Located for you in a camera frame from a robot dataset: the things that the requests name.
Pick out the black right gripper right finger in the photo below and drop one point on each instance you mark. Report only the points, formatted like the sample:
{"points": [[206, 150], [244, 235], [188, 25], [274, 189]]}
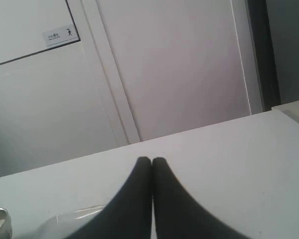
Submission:
{"points": [[177, 214]]}

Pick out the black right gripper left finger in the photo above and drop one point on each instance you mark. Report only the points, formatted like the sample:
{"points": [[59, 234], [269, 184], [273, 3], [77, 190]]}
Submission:
{"points": [[129, 214]]}

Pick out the steel bowl of rice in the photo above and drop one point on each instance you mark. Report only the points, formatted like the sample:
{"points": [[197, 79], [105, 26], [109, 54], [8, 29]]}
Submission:
{"points": [[5, 224]]}

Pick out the white wall sign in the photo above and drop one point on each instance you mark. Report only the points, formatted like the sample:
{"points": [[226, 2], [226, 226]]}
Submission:
{"points": [[60, 36]]}

